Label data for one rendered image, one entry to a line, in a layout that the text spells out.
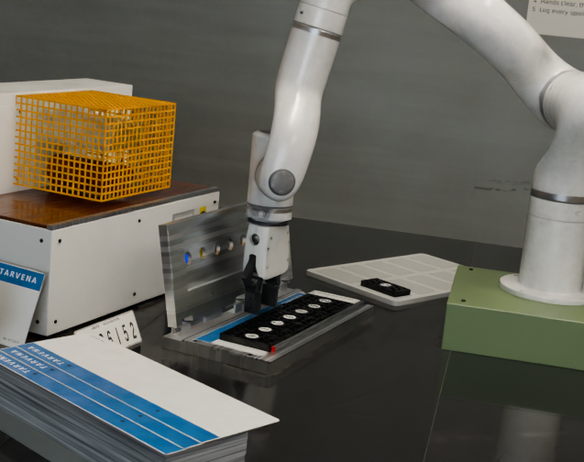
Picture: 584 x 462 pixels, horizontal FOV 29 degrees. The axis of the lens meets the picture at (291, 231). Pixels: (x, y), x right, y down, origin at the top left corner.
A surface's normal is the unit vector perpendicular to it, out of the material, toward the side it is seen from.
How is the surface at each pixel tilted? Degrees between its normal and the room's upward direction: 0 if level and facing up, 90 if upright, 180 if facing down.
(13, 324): 69
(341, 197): 90
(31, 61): 90
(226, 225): 79
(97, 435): 90
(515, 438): 0
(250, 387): 0
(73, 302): 90
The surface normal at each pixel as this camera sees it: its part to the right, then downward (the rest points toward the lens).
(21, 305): -0.43, -0.22
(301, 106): 0.33, -0.54
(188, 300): 0.89, -0.02
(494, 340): -0.20, 0.19
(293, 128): 0.21, -0.32
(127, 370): 0.09, -0.97
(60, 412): -0.70, 0.08
